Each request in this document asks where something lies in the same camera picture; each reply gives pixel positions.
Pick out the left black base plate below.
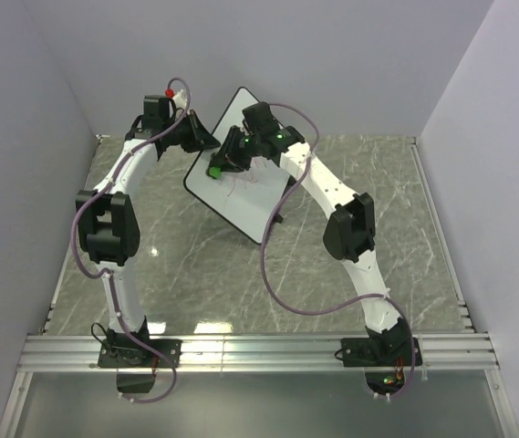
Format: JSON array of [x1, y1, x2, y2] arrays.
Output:
[[97, 337, 182, 369]]

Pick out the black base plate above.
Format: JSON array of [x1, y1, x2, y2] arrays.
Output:
[[336, 326, 423, 368], [97, 337, 182, 369]]

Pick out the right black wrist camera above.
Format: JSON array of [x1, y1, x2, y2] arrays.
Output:
[[242, 102, 305, 155]]

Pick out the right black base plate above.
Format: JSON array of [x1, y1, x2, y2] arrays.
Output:
[[336, 326, 423, 368]]

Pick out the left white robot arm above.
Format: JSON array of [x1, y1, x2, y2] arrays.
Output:
[[70, 102, 218, 367]]

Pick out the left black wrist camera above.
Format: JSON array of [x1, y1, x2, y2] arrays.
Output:
[[141, 95, 173, 130]]

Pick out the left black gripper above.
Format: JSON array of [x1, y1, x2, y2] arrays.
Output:
[[165, 111, 221, 155]]

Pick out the green whiteboard eraser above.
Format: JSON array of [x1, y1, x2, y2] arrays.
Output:
[[207, 166, 222, 180]]

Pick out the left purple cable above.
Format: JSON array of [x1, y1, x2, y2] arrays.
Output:
[[70, 78, 193, 404]]

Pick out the aluminium right side rail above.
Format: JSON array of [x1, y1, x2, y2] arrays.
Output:
[[406, 137, 483, 333]]

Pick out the aluminium rail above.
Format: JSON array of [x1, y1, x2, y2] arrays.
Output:
[[406, 137, 483, 333], [16, 333, 499, 372]]

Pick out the aluminium front rail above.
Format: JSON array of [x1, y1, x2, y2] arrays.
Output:
[[16, 333, 499, 372]]

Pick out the purple cable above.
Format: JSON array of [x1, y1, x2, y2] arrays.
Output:
[[259, 102, 417, 402], [70, 78, 193, 404]]

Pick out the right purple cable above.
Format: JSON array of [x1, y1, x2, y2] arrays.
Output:
[[259, 102, 417, 402]]

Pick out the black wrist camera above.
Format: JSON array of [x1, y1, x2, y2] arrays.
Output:
[[141, 95, 173, 130], [242, 102, 305, 155]]

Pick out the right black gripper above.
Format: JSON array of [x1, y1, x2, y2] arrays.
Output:
[[209, 127, 261, 175]]

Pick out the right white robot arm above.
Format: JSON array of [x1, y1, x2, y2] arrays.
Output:
[[208, 126, 415, 365]]

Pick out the white whiteboard black frame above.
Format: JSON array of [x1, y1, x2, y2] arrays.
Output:
[[183, 87, 290, 245]]

